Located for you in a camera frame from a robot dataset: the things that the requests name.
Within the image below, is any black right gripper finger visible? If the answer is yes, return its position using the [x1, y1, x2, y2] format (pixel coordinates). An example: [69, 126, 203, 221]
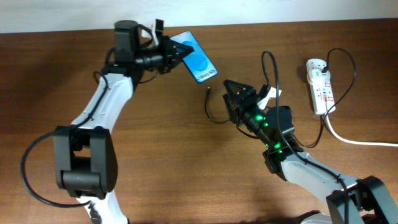
[223, 94, 244, 123]
[223, 80, 256, 100]

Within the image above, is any blue Galaxy smartphone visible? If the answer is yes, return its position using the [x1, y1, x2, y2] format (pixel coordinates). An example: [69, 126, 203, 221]
[170, 30, 218, 83]

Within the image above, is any black USB charging cable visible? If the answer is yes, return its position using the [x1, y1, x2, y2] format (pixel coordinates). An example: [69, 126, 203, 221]
[203, 47, 357, 149]

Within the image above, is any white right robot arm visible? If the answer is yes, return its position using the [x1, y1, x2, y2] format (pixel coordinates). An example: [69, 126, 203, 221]
[223, 80, 397, 223]

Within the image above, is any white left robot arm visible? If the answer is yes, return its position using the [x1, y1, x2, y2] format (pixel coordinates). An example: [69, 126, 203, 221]
[53, 19, 193, 223]

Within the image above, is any white USB charger adapter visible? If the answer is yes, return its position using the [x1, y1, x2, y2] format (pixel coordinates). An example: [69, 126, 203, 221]
[307, 69, 330, 85]

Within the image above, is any white power strip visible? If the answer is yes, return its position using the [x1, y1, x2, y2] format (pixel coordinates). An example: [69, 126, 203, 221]
[306, 58, 335, 115]

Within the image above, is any white power strip cord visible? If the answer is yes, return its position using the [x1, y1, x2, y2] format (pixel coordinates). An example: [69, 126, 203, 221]
[323, 113, 398, 147]

